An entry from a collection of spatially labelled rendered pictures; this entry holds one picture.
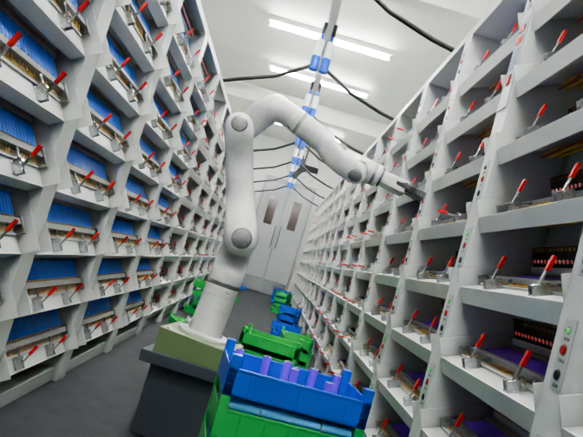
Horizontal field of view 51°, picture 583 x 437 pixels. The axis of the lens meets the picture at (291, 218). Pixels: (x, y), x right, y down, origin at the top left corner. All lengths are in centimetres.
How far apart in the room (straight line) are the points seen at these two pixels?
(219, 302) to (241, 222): 29
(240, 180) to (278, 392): 105
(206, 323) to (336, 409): 94
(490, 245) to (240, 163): 89
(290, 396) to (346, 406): 12
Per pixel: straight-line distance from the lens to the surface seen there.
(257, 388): 124
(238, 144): 211
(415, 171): 319
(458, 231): 196
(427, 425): 179
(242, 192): 213
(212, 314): 213
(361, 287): 382
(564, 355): 114
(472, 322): 177
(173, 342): 207
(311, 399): 127
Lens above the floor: 68
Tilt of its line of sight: 4 degrees up
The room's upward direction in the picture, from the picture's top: 16 degrees clockwise
